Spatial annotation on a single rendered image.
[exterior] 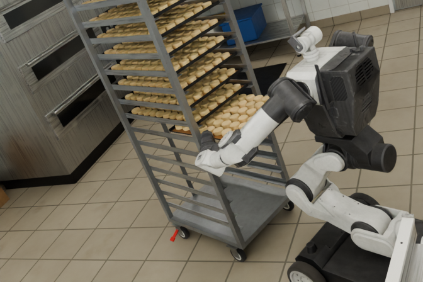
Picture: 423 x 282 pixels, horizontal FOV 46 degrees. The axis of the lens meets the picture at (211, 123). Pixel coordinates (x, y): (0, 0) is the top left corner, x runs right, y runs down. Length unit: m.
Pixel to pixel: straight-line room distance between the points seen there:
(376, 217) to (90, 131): 2.96
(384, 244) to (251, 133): 0.78
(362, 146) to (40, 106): 2.86
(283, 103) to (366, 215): 0.76
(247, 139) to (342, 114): 0.37
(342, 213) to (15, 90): 2.78
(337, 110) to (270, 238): 1.20
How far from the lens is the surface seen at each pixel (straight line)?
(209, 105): 2.47
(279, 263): 2.74
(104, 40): 2.58
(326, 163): 2.11
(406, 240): 1.36
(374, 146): 2.03
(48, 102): 4.30
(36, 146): 4.41
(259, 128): 1.80
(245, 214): 2.88
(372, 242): 2.26
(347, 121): 1.90
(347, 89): 1.82
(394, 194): 2.98
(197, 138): 2.34
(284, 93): 1.78
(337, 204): 2.36
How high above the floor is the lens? 1.82
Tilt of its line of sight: 24 degrees down
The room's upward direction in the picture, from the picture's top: 21 degrees counter-clockwise
